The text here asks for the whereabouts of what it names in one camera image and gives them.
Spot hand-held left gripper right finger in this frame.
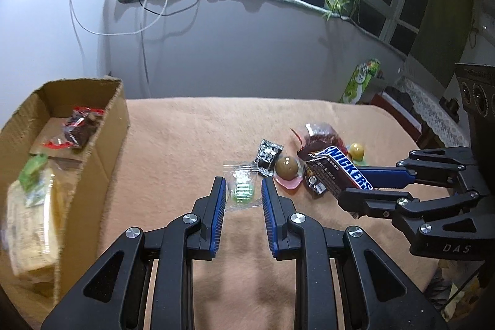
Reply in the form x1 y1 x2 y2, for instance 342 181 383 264
261 178 449 330

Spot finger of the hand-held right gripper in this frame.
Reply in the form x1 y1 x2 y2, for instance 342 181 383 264
338 188 480 242
361 146 478 191

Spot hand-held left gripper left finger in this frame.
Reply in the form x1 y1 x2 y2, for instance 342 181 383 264
41 176 227 330

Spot clear green jelly packet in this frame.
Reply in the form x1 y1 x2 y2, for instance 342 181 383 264
223 161 259 212

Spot yellow green jelly cup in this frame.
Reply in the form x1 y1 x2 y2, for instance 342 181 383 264
346 142 368 164

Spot brown chocolate bar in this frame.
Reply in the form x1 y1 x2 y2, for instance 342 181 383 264
297 146 374 197

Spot brown jelly cup pink base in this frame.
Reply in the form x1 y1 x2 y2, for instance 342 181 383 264
273 156 304 191

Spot black white candy packet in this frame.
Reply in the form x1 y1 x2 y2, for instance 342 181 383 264
253 139 284 176

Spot clear red date packet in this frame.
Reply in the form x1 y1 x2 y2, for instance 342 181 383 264
290 123 345 155

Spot brown cardboard box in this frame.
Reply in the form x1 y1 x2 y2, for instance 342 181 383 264
0 77 130 303

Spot dark snack packet red ends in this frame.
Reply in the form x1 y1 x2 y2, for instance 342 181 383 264
42 106 107 151

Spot large clear cracker packet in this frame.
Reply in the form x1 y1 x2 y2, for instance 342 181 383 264
6 154 64 284

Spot dark ornament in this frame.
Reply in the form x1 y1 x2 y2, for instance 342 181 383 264
441 96 463 122

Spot white lace tablecloth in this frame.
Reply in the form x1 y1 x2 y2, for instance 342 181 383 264
396 77 470 149

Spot red cardboard box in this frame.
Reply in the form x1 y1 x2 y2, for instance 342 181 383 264
371 90 424 141

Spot dark cloth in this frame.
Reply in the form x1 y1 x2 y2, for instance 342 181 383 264
383 84 416 114

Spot green printed carton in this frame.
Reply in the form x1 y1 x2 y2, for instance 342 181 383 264
339 58 381 104

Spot white power cord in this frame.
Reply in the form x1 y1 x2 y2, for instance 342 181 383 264
139 1 151 96

